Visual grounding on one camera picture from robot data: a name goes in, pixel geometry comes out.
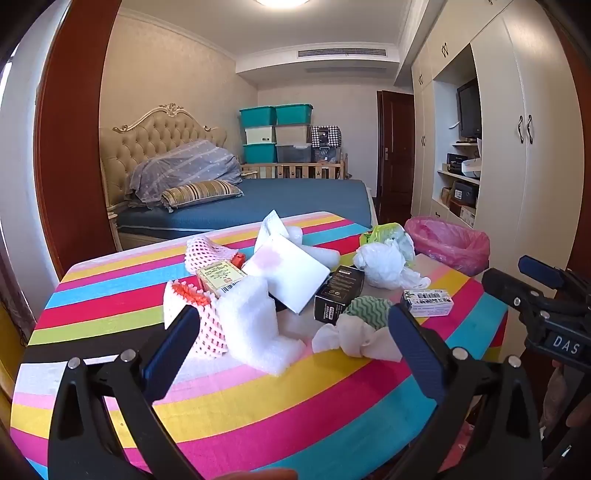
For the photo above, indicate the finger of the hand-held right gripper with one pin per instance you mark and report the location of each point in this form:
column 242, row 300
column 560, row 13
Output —
column 538, row 266
column 505, row 286

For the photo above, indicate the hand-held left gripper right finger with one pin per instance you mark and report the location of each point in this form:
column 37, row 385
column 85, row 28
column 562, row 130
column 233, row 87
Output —
column 415, row 353

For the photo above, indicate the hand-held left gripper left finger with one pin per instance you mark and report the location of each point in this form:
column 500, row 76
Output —
column 173, row 353

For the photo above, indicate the pink foam net sleeve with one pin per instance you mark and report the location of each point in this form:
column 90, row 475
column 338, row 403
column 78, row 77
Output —
column 203, row 251
column 207, row 332

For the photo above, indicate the pink-lined waste bin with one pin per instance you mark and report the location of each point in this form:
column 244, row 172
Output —
column 457, row 251

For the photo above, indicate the orange wrapper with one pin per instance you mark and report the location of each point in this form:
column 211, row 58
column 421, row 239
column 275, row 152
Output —
column 189, row 293

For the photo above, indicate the white foam block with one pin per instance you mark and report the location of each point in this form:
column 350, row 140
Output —
column 244, row 323

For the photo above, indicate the white plastic bag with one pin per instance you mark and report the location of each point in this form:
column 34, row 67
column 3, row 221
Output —
column 378, row 263

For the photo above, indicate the white cardboard box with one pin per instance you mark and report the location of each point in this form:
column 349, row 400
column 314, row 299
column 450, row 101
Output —
column 295, row 267

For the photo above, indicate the person's right hand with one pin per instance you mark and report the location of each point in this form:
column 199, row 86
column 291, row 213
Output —
column 579, row 415

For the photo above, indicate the small white medicine box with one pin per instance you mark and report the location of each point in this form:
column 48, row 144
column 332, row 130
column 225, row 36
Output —
column 427, row 302

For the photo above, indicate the green wavy cloth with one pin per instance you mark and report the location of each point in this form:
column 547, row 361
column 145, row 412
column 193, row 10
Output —
column 369, row 311

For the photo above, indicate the crumpled white tissue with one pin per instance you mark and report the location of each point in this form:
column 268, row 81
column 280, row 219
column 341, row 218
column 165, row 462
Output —
column 351, row 339

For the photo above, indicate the brown cardboard box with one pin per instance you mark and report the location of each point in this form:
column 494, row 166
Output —
column 463, row 214

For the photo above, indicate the small yellow cardboard box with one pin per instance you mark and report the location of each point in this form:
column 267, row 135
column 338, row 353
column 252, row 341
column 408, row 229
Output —
column 217, row 274

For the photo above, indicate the black carton box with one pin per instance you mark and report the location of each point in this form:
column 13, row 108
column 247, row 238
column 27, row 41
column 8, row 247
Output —
column 339, row 290

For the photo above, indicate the small orange box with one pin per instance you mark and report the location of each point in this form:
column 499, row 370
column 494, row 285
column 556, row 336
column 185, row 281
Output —
column 237, row 260

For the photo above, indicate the green plastic packet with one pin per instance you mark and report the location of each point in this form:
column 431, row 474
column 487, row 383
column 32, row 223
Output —
column 383, row 233

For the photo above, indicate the white wardrobe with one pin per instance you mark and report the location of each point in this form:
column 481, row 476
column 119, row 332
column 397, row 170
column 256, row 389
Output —
column 508, row 138

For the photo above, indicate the white foam roll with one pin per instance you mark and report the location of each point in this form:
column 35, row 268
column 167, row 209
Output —
column 323, row 256

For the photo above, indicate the cream nightstand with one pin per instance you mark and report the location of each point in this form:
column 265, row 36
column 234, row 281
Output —
column 113, row 226

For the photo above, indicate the white foam sheet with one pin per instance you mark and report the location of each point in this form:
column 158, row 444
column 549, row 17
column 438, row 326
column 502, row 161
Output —
column 272, row 228

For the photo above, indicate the striped pillow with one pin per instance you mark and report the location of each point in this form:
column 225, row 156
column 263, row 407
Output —
column 203, row 193

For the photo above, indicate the yellow chair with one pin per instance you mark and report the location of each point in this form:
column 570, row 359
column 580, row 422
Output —
column 9, row 350

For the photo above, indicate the black television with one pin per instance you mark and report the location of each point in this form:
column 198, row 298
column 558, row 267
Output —
column 470, row 110

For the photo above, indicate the dark brown door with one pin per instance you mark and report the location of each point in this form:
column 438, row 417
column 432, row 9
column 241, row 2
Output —
column 395, row 157

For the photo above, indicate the grey-blue duvet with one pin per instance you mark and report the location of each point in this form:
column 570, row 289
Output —
column 184, row 164

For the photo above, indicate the blue mattress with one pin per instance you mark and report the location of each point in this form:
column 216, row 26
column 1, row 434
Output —
column 300, row 198

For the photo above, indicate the beige tufted headboard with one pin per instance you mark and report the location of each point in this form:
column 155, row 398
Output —
column 120, row 147

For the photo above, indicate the teal storage box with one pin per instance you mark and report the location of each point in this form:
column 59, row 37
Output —
column 260, row 153
column 257, row 117
column 294, row 114

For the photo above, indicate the dark bag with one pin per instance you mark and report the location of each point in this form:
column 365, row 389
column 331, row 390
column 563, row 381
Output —
column 325, row 154

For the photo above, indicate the grey clear storage box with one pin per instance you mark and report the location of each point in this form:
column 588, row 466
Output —
column 293, row 153

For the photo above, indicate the checkered bag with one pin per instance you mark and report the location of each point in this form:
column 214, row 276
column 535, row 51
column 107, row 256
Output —
column 325, row 136

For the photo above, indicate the white storage box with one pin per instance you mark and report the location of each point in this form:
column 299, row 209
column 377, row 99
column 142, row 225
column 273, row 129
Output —
column 261, row 134

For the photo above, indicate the beige clear storage box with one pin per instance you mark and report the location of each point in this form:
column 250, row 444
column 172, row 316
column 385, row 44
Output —
column 293, row 134

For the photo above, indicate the ceiling air vent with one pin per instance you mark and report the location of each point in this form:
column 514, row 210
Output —
column 341, row 52

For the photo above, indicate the ceiling light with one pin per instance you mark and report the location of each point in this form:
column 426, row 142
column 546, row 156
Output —
column 279, row 2

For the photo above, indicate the red-brown wooden door frame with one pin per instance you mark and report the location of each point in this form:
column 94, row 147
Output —
column 69, row 138

